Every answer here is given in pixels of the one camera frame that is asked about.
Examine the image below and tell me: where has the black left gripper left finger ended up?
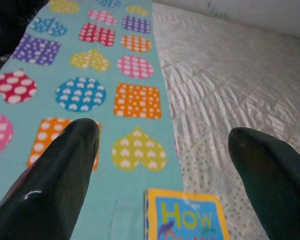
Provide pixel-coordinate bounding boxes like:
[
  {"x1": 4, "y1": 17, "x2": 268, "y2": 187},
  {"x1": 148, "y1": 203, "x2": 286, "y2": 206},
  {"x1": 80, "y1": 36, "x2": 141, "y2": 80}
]
[{"x1": 0, "y1": 118, "x2": 101, "y2": 240}]

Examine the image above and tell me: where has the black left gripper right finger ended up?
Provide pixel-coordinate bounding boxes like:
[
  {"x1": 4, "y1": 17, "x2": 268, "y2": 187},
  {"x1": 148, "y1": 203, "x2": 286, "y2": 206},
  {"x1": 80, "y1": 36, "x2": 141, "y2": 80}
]
[{"x1": 227, "y1": 126, "x2": 300, "y2": 240}]

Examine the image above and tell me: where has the yellow blue children's book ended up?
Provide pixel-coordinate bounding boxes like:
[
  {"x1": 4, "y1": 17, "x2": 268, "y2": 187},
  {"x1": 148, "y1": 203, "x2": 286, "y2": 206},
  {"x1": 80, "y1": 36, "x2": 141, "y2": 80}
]
[{"x1": 143, "y1": 187, "x2": 230, "y2": 240}]

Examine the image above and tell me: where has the white dotted mattress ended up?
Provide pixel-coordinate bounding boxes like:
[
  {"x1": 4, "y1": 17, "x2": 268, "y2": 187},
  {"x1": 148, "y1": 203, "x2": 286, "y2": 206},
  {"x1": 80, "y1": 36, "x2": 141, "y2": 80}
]
[{"x1": 149, "y1": 2, "x2": 300, "y2": 240}]

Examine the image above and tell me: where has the teal blanket with colourful shapes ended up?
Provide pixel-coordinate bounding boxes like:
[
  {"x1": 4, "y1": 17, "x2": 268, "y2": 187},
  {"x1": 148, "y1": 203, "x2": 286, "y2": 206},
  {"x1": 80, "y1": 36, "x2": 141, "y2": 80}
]
[{"x1": 0, "y1": 0, "x2": 185, "y2": 240}]

